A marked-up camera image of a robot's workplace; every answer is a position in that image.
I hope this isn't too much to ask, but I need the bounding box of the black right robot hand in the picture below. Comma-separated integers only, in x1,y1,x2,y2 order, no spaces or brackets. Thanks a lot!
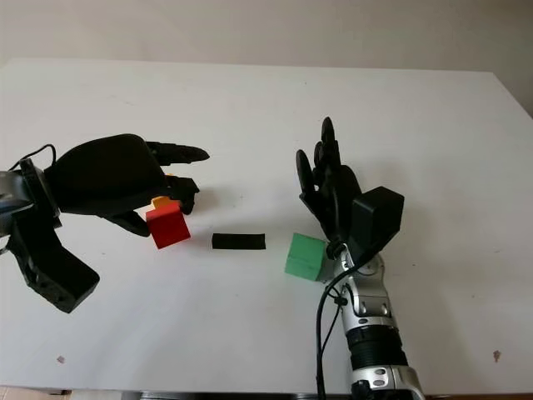
296,117,363,247

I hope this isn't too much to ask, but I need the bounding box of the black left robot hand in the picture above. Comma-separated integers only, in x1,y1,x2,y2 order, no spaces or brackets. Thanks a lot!
43,132,211,238

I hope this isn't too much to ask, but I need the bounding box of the yellow cube block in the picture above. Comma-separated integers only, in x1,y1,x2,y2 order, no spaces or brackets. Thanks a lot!
152,172,181,209

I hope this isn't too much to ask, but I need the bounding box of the green cube block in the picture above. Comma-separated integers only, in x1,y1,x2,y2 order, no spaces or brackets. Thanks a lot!
284,232,326,283

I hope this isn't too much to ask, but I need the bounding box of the red cube block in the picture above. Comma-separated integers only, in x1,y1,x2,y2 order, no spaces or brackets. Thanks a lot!
145,202,192,250

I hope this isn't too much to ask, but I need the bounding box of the black tape strip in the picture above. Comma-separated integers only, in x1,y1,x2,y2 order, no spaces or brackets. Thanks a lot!
211,232,267,252

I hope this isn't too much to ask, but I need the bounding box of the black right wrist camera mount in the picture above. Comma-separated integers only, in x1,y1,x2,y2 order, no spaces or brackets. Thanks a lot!
347,186,406,262

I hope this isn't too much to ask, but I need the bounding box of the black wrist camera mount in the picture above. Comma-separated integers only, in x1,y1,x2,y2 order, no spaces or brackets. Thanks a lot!
7,157,101,314
347,186,406,262

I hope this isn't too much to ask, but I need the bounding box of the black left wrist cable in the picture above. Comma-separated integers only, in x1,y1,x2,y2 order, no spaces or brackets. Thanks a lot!
7,143,57,172

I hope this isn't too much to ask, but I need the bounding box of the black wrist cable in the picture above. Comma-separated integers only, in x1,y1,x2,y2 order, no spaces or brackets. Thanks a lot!
315,245,384,400
7,143,57,172

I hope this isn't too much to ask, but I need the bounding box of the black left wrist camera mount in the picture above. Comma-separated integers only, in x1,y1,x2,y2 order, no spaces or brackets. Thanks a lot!
7,157,101,314

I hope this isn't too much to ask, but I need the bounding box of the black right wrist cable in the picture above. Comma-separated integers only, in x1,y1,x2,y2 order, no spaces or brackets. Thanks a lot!
315,245,384,400

